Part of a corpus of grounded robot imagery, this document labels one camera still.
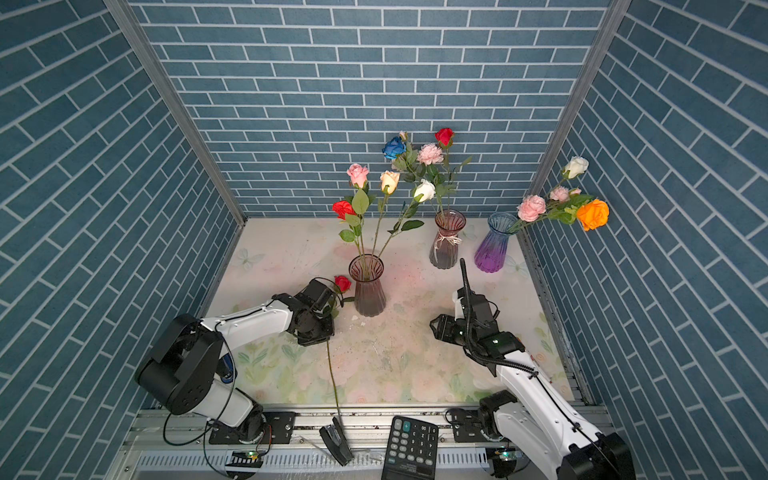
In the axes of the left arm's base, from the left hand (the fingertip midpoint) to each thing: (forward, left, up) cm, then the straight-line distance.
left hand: (333, 336), depth 89 cm
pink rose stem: (+21, -64, +34) cm, 75 cm away
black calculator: (-29, -22, +2) cm, 37 cm away
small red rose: (+17, -1, +2) cm, 17 cm away
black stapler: (-27, -4, +2) cm, 27 cm away
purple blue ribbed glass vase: (+23, -50, +12) cm, 57 cm away
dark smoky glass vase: (+12, -10, +4) cm, 17 cm away
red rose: (+20, -5, +33) cm, 39 cm away
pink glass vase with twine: (+27, -36, +9) cm, 46 cm away
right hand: (0, -30, +10) cm, 31 cm away
